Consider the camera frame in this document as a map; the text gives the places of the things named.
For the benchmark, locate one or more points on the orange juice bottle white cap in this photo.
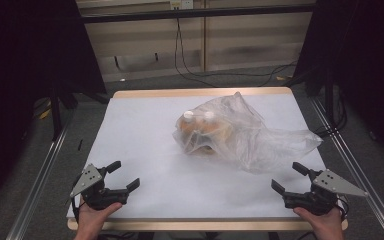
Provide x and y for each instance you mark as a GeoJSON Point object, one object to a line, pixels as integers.
{"type": "Point", "coordinates": [210, 130]}
{"type": "Point", "coordinates": [189, 128]}

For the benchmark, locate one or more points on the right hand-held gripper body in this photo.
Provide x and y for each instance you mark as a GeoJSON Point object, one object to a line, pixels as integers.
{"type": "Point", "coordinates": [320, 196]}

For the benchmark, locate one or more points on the black metal stand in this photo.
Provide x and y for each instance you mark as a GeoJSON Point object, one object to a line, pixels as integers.
{"type": "Point", "coordinates": [328, 96]}
{"type": "Point", "coordinates": [56, 113]}

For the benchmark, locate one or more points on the black horizontal bar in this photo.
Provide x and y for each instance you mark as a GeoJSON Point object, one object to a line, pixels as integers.
{"type": "Point", "coordinates": [196, 13]}

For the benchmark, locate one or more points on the white wall socket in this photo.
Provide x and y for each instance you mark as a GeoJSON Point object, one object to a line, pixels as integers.
{"type": "Point", "coordinates": [181, 4]}

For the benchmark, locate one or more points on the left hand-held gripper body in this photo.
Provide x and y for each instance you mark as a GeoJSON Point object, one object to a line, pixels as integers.
{"type": "Point", "coordinates": [96, 195]}

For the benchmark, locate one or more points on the white table cover sheet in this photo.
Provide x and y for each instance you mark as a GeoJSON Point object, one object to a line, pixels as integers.
{"type": "Point", "coordinates": [140, 133]}

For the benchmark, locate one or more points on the person's left hand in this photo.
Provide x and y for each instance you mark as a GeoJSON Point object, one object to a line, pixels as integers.
{"type": "Point", "coordinates": [95, 218]}

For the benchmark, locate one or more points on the person's right hand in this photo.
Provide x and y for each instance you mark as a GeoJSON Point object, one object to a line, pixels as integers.
{"type": "Point", "coordinates": [323, 223]}

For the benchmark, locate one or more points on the clear plastic bag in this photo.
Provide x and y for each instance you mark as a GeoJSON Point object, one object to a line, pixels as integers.
{"type": "Point", "coordinates": [263, 140]}

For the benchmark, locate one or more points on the small black stick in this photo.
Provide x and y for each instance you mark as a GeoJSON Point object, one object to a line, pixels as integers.
{"type": "Point", "coordinates": [80, 144]}

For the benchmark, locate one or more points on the aluminium floor rail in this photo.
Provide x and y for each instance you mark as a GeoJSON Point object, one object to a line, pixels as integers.
{"type": "Point", "coordinates": [356, 166]}
{"type": "Point", "coordinates": [36, 186]}

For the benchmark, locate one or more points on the yellow floor tape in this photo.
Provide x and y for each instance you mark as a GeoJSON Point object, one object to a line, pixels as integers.
{"type": "Point", "coordinates": [45, 114]}

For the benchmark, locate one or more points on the black curtain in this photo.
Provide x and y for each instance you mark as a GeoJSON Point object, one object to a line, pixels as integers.
{"type": "Point", "coordinates": [20, 66]}
{"type": "Point", "coordinates": [363, 50]}

